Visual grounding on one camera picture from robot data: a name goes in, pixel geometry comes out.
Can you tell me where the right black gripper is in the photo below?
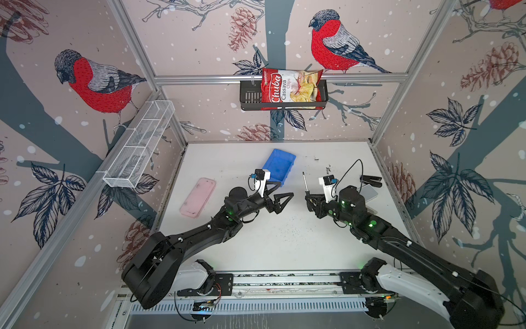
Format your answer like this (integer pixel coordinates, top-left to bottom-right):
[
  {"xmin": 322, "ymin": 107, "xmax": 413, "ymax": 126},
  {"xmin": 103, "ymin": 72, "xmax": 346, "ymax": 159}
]
[{"xmin": 304, "ymin": 193, "xmax": 356, "ymax": 230}]

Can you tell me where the red cassava chips bag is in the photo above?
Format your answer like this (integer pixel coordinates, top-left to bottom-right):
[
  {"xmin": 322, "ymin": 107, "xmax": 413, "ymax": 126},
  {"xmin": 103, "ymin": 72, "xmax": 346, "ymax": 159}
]
[{"xmin": 261, "ymin": 69, "xmax": 323, "ymax": 104}]

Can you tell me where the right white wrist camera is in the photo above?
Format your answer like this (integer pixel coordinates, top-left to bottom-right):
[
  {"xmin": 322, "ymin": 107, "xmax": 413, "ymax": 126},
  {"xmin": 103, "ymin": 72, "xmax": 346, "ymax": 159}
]
[{"xmin": 319, "ymin": 175, "xmax": 338, "ymax": 203}]

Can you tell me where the black wall basket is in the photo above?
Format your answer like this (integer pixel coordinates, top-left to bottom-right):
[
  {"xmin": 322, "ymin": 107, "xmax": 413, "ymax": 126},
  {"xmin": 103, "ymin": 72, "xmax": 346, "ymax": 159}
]
[{"xmin": 240, "ymin": 80, "xmax": 329, "ymax": 111}]

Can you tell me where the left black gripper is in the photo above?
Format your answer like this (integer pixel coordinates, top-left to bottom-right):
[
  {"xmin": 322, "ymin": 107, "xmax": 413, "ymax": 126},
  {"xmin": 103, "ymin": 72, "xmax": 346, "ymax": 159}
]
[{"xmin": 236, "ymin": 181, "xmax": 293, "ymax": 221}]

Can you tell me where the pink plastic case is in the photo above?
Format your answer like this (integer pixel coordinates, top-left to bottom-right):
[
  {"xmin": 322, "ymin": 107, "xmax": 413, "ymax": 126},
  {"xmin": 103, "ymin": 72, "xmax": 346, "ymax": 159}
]
[{"xmin": 179, "ymin": 178, "xmax": 216, "ymax": 218}]

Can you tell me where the clear plastic box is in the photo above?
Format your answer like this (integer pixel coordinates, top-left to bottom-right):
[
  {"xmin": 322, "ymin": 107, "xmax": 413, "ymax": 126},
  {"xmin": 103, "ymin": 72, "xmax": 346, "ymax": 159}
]
[{"xmin": 360, "ymin": 185, "xmax": 378, "ymax": 203}]

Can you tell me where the blue plastic bin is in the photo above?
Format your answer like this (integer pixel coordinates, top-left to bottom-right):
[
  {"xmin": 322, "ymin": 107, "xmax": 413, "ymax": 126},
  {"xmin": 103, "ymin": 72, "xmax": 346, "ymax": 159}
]
[{"xmin": 262, "ymin": 149, "xmax": 296, "ymax": 185}]

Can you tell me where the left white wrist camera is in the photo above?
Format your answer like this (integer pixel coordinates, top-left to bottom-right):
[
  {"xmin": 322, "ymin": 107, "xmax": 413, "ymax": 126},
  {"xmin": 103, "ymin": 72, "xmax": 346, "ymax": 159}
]
[{"xmin": 251, "ymin": 169, "xmax": 271, "ymax": 197}]

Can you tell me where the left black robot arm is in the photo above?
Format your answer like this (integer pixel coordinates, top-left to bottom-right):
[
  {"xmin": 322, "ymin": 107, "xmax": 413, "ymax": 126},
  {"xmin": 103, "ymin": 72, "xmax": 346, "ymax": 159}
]
[{"xmin": 121, "ymin": 182, "xmax": 294, "ymax": 309}]

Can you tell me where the white wire mesh shelf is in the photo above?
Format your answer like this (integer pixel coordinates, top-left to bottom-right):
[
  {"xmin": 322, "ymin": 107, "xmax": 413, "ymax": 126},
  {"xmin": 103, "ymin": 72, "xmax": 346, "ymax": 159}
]
[{"xmin": 103, "ymin": 100, "xmax": 175, "ymax": 189}]

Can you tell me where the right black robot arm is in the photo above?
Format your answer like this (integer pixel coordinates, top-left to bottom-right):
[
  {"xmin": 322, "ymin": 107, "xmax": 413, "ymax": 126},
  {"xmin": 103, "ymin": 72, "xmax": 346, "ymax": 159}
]
[{"xmin": 305, "ymin": 186, "xmax": 505, "ymax": 328}]

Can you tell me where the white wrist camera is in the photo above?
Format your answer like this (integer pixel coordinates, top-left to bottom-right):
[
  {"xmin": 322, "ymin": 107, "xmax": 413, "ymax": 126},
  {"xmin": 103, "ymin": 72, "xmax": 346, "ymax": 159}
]
[
  {"xmin": 319, "ymin": 175, "xmax": 338, "ymax": 203},
  {"xmin": 251, "ymin": 169, "xmax": 271, "ymax": 197}
]

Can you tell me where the black stapler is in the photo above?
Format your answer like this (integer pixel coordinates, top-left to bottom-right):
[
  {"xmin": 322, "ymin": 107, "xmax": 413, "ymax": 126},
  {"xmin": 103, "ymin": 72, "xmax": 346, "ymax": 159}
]
[{"xmin": 360, "ymin": 175, "xmax": 383, "ymax": 188}]

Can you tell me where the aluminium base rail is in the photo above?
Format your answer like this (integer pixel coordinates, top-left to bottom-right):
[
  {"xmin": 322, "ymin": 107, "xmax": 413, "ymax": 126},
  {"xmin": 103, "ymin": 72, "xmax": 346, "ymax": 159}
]
[{"xmin": 114, "ymin": 269, "xmax": 404, "ymax": 299}]

